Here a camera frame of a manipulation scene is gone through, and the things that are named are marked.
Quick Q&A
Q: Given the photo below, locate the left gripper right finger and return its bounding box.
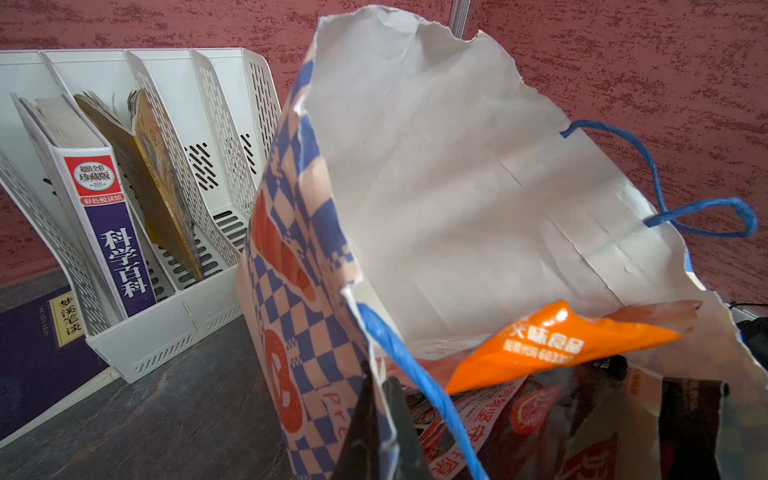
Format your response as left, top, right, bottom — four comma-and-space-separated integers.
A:
383, 378, 432, 480

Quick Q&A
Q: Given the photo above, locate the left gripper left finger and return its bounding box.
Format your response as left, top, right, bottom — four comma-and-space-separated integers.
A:
331, 362, 379, 480

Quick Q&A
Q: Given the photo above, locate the orange red condiment packet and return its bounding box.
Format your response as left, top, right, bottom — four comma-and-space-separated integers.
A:
444, 300, 702, 394

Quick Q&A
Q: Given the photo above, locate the checkered paper bag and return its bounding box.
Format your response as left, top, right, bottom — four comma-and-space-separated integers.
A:
236, 6, 767, 479

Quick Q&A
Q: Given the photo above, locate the dark blue book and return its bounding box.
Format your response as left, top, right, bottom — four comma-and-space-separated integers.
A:
1, 284, 119, 447

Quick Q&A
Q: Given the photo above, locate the white file organizer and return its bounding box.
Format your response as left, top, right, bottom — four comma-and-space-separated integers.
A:
1, 48, 280, 382

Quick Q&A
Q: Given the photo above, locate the blue spine book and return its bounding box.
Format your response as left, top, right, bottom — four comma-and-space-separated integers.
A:
11, 93, 156, 319

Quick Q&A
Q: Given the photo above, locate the yellow comic book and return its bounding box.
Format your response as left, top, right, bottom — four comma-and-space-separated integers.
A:
74, 89, 204, 281

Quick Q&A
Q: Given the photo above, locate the right metal corner post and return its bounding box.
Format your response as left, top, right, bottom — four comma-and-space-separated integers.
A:
449, 0, 471, 39

